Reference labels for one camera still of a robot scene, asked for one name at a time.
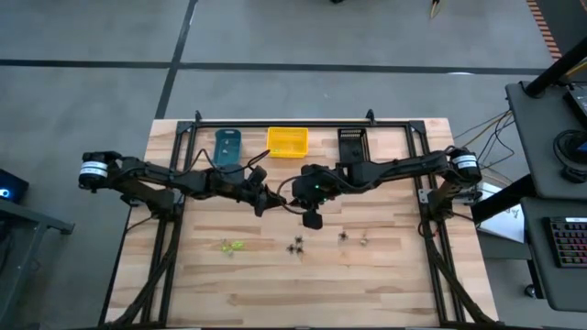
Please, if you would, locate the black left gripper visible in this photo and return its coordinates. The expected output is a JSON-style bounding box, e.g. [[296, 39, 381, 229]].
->
[[215, 164, 288, 207]]

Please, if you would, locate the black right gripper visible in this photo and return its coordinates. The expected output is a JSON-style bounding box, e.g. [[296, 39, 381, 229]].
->
[[291, 163, 353, 215]]

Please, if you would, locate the yellow plastic basket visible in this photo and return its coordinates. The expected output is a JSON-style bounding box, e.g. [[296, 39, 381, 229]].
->
[[266, 126, 309, 160]]

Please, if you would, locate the black plastic basket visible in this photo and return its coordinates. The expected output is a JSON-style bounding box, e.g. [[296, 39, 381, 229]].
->
[[337, 127, 371, 165]]

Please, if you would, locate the teal plastic basket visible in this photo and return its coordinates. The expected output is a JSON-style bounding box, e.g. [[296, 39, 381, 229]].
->
[[213, 127, 243, 167]]

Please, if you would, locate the white paper sheet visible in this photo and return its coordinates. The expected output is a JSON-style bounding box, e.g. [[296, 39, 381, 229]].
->
[[476, 185, 526, 245]]

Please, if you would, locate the grey desk with pole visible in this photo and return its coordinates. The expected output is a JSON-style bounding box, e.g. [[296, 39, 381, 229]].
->
[[505, 81, 587, 201]]

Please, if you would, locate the grey desk with keyboard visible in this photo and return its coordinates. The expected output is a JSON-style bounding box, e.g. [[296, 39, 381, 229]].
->
[[520, 196, 587, 314]]

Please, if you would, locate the grey metal cart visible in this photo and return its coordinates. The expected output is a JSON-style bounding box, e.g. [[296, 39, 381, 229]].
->
[[0, 199, 76, 330]]

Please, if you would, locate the black round stand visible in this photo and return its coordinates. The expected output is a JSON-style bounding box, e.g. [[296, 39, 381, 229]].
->
[[552, 129, 587, 184]]

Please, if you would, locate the backlit black keyboard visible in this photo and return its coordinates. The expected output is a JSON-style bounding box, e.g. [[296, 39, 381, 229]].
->
[[543, 215, 587, 270]]

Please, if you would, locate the black box with blue light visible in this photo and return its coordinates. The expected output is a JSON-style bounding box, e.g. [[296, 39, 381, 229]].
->
[[0, 168, 30, 205]]

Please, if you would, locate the black diagonal pole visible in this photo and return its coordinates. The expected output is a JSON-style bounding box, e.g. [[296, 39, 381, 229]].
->
[[524, 36, 587, 99]]

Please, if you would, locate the black tablet device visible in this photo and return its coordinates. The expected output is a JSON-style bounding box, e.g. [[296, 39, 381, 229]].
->
[[562, 84, 587, 130]]

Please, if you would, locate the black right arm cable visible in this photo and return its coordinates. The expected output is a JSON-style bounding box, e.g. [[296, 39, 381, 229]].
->
[[276, 175, 306, 215]]

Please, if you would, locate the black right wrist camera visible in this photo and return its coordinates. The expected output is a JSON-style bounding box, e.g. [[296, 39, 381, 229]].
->
[[302, 210, 324, 231]]

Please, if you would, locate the black aluminium table frame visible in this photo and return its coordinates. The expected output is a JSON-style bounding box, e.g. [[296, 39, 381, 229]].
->
[[98, 109, 499, 329]]

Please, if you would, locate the floor cable bundle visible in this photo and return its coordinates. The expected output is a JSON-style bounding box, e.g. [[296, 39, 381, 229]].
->
[[453, 109, 517, 184]]

